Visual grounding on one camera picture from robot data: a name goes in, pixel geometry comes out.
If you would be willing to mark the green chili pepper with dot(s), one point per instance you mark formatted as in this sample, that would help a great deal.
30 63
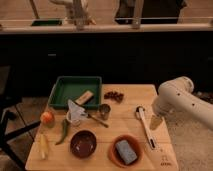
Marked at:
64 133

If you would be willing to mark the white cup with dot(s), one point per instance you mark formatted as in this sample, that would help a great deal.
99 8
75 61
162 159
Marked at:
74 123

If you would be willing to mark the green plastic tray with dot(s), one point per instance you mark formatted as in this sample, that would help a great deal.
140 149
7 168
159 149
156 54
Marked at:
72 87

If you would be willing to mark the yellow corn cob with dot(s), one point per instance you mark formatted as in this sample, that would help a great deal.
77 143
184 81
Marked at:
44 150

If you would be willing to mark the orange bowl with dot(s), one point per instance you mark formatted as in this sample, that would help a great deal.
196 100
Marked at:
114 156

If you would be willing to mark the small metal cup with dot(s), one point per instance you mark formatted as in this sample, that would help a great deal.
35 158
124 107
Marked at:
104 111

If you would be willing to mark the dark grape bunch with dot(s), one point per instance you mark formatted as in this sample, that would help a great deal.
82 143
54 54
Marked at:
114 95

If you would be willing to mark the small green background tray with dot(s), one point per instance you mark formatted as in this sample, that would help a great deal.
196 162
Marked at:
55 22

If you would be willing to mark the white crumpled cloth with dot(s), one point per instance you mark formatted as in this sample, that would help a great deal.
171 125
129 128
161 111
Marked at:
77 112

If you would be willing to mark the grey-blue sponge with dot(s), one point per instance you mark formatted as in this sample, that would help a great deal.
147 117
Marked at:
126 152

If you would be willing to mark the purple bowl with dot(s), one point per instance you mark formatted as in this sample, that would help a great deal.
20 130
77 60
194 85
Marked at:
83 144

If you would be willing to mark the wooden block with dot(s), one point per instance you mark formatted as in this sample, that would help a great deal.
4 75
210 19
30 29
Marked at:
84 97

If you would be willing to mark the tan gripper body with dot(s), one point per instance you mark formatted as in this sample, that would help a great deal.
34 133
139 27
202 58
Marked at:
155 122

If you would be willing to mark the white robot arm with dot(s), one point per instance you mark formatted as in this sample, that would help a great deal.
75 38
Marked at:
177 94

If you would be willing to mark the wooden handled knife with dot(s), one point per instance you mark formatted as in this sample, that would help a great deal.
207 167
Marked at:
98 120

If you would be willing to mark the red orange apple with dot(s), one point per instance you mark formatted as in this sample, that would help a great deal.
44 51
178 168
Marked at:
47 118

